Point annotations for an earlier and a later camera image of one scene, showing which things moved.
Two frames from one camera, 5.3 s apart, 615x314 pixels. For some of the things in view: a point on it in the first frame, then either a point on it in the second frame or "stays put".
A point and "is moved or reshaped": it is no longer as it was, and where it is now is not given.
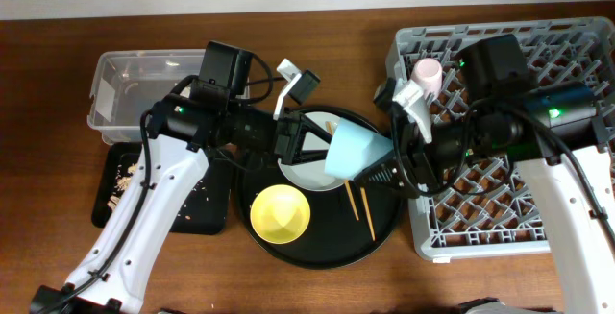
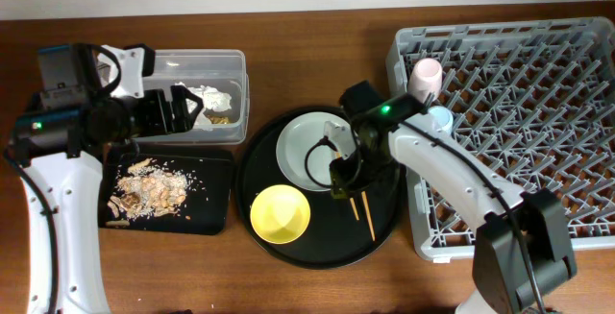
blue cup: x=353 y=149 is moved or reshaped
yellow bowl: x=280 y=214 stays put
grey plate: x=309 y=175 stays put
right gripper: x=413 y=148 to x=348 y=182
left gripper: x=289 y=136 to x=162 y=123
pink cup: x=428 y=72 stays put
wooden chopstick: x=363 y=193 stays put
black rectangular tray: x=209 y=211 stays put
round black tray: x=348 y=221 stays put
